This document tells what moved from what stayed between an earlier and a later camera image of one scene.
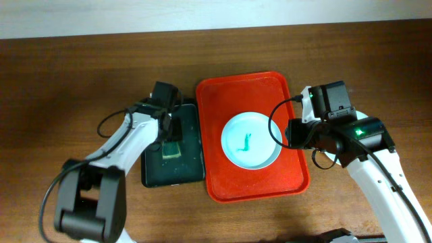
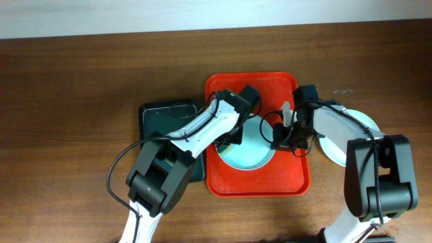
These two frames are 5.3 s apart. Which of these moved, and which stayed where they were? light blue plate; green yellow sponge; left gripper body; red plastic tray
Moved: green yellow sponge; left gripper body
Stayed: light blue plate; red plastic tray
